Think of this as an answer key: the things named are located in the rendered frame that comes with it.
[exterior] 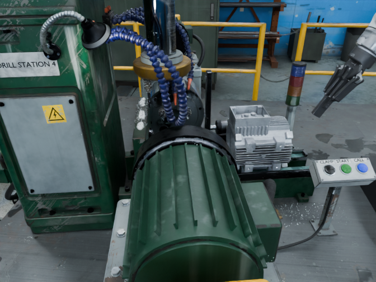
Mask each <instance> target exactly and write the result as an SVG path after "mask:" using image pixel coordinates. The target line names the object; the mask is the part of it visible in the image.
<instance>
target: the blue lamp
mask: <svg viewBox="0 0 376 282"><path fill-rule="evenodd" d="M305 72H306V66H304V67H297V66H294V65H292V68H291V72H290V75H292V76H294V77H303V76H305Z"/></svg>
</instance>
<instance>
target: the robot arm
mask: <svg viewBox="0 0 376 282"><path fill-rule="evenodd" d="M356 44H357V45H358V46H355V47H354V48H353V50H352V51H351V52H350V54H349V55H348V57H349V60H348V61H347V62H346V63H345V64H344V65H337V67H336V69H335V72H334V73H333V75H332V77H331V78H330V80H329V82H328V84H327V85H326V87H325V88H324V90H323V91H324V93H325V95H324V97H323V98H322V99H321V101H320V102H319V103H318V105H317V106H316V107H315V108H314V109H313V111H312V112H311V113H312V114H313V115H315V116H316V117H318V118H320V117H321V116H322V114H323V113H324V112H325V111H326V110H327V109H328V108H329V106H330V105H331V104H332V103H333V102H335V101H336V102H340V101H341V100H342V99H343V98H344V97H345V96H346V95H348V94H349V93H350V92H351V91H352V90H353V89H354V88H355V87H356V86H358V85H359V84H361V83H363V82H364V79H362V74H363V73H364V71H365V69H370V68H371V67H372V65H373V64H374V63H375V62H376V13H375V15H374V16H373V18H372V21H371V22H370V24H369V26H368V27H367V28H366V29H365V31H364V32H363V33H362V35H361V36H360V37H359V38H358V39H357V41H356ZM342 76H343V77H342ZM348 80H349V81H348Z"/></svg>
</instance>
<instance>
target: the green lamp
mask: <svg viewBox="0 0 376 282"><path fill-rule="evenodd" d="M299 101H300V96H298V97H293V96H289V95H288V94H287V96H286V103H287V104H288V105H293V106H295V105H298V104H299Z"/></svg>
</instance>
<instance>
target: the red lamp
mask: <svg viewBox="0 0 376 282"><path fill-rule="evenodd" d="M303 81H304V76H303V77H294V76H292V75H290V79H289V85H290V86H293V87H301V86H302V85H303Z"/></svg>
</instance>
